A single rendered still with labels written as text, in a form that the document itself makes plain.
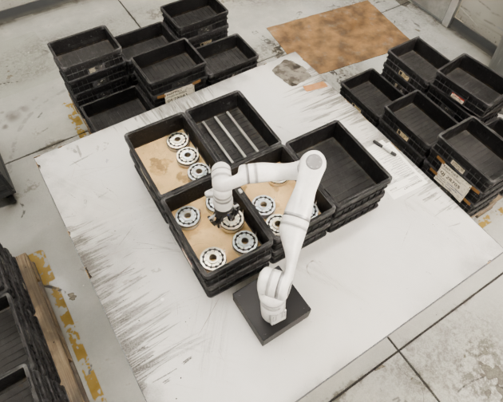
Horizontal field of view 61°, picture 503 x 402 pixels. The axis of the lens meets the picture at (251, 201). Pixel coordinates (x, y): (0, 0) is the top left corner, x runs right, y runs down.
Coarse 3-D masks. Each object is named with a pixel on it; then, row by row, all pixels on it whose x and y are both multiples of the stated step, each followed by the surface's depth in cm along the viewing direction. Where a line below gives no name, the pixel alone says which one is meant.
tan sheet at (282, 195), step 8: (248, 184) 190; (256, 184) 190; (264, 184) 190; (288, 184) 191; (248, 192) 188; (256, 192) 188; (264, 192) 188; (272, 192) 188; (280, 192) 188; (288, 192) 188; (280, 200) 186; (280, 208) 184
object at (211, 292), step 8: (176, 240) 187; (184, 256) 183; (192, 264) 169; (256, 264) 171; (264, 264) 179; (240, 272) 168; (248, 272) 174; (256, 272) 179; (200, 280) 168; (224, 280) 166; (232, 280) 172; (240, 280) 177; (208, 288) 164; (216, 288) 170; (224, 288) 175; (208, 296) 173
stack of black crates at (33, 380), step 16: (16, 368) 168; (0, 384) 169; (16, 384) 174; (32, 384) 165; (48, 384) 185; (0, 400) 171; (16, 400) 171; (32, 400) 171; (48, 400) 172; (64, 400) 193
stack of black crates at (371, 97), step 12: (372, 72) 305; (348, 84) 301; (360, 84) 310; (372, 84) 311; (384, 84) 300; (348, 96) 296; (360, 96) 304; (372, 96) 304; (384, 96) 304; (396, 96) 296; (360, 108) 290; (372, 108) 297; (372, 120) 286
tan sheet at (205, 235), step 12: (192, 204) 184; (204, 204) 184; (204, 216) 180; (204, 228) 177; (216, 228) 177; (192, 240) 174; (204, 240) 174; (216, 240) 174; (228, 240) 174; (228, 252) 172
